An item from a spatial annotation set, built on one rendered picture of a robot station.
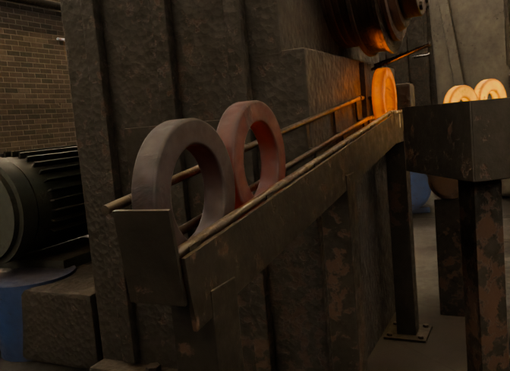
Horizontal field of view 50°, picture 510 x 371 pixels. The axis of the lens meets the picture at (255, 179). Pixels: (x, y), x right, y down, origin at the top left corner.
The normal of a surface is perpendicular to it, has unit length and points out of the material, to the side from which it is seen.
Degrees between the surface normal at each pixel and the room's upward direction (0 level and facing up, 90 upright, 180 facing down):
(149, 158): 56
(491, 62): 90
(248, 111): 90
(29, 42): 90
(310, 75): 90
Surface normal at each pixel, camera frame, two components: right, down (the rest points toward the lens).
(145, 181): -0.44, -0.17
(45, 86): 0.90, -0.04
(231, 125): -0.39, -0.54
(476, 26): -0.64, 0.14
